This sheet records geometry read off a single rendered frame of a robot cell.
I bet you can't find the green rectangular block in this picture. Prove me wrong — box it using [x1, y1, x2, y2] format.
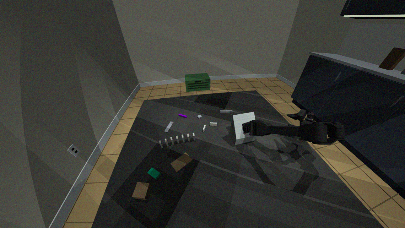
[148, 168, 160, 179]

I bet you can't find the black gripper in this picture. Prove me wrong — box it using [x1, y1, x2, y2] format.
[287, 109, 315, 127]

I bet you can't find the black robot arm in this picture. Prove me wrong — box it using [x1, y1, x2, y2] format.
[242, 112, 345, 145]

